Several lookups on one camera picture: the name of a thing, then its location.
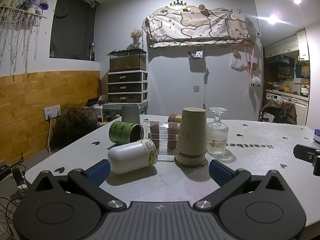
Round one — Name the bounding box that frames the beige metal tumbler cup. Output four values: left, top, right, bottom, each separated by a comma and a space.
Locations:
175, 107, 207, 168

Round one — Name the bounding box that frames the grey cup at back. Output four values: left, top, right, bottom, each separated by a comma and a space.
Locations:
121, 104, 140, 124

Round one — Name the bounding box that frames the brown wooden round cup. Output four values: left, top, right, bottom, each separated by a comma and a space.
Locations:
168, 114, 182, 123

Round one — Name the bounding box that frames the blue white tissue pack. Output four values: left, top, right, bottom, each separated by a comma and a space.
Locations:
313, 129, 320, 144

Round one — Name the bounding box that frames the clear ribbed stemmed glass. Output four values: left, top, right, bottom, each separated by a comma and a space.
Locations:
207, 107, 228, 154

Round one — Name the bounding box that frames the chair with brown jacket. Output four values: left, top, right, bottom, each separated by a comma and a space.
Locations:
261, 98, 297, 125

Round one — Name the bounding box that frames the green printed can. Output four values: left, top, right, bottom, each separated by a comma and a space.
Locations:
108, 121, 144, 145

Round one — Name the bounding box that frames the white plush sheep toy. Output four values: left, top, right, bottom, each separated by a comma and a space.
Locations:
251, 76, 261, 87

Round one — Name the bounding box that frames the white three-drawer cabinet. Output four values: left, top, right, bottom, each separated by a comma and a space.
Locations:
107, 70, 148, 103

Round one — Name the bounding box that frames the glass fish tank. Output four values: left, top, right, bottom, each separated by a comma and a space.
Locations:
109, 49, 146, 73

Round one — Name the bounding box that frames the dried flower vase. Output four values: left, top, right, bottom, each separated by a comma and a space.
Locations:
130, 28, 143, 48

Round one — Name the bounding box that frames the dark window curtain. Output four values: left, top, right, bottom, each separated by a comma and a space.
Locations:
49, 0, 98, 61

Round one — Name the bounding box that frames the cartoon patterned cloth cover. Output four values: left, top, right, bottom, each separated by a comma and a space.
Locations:
143, 6, 250, 48

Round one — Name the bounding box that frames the purple plush toy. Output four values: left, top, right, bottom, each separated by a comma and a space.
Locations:
17, 0, 49, 15

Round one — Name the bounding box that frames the white wall power socket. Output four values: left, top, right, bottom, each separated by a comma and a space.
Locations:
43, 105, 61, 120

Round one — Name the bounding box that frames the macrame wall hanger shelf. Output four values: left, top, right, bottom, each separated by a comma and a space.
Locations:
1, 0, 48, 75

